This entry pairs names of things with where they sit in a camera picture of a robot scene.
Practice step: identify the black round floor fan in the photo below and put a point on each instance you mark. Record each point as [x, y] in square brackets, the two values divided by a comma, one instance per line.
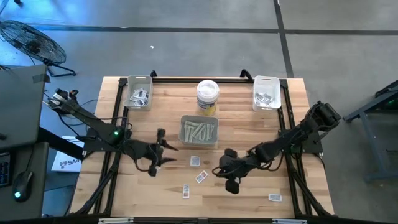
[32, 43]

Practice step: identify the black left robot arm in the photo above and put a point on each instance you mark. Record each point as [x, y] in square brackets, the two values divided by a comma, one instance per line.
[93, 121]

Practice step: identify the light grey plastic bin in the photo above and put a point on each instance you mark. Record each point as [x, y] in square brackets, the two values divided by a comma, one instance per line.
[181, 137]
[127, 102]

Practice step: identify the grey tape piece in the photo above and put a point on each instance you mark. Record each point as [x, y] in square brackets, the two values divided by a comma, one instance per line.
[41, 78]

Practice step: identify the white packet grey print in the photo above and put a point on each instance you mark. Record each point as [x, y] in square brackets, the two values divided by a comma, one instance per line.
[143, 94]
[139, 103]
[195, 160]
[137, 91]
[275, 197]
[146, 101]

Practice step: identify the black computer mouse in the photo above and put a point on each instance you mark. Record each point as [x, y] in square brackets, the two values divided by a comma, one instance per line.
[22, 186]

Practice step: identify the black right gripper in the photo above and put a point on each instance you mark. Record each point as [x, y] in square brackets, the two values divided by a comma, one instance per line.
[231, 168]

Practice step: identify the yellow white Lysol wipes canister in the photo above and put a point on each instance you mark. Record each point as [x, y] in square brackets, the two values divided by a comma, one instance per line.
[207, 93]

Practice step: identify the white paper with logo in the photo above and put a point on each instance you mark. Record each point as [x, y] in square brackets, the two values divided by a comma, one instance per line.
[66, 163]

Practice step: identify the blue grey metal stand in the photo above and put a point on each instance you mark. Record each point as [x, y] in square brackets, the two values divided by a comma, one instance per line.
[372, 146]

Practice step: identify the white plastic bin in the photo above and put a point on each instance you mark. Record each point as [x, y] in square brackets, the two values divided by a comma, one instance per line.
[267, 84]

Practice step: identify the black keyboard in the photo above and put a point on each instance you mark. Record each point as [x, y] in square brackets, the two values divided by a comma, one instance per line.
[4, 169]

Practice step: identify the white label strip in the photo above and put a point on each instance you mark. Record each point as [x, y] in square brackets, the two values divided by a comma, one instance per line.
[289, 221]
[115, 220]

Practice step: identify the white packet orange label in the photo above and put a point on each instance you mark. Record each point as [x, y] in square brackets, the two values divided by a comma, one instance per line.
[186, 191]

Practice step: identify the grey desk panel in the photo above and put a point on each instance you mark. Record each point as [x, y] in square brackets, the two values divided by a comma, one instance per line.
[18, 105]

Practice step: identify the black support bar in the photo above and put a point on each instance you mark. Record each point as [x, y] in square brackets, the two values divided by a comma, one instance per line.
[53, 141]

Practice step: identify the dark grey side desk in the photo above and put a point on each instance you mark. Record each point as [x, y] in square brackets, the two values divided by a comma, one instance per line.
[37, 193]

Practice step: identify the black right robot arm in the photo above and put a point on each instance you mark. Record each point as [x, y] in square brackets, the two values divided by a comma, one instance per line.
[289, 137]

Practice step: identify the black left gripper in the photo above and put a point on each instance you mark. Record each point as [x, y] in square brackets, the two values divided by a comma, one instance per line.
[149, 155]

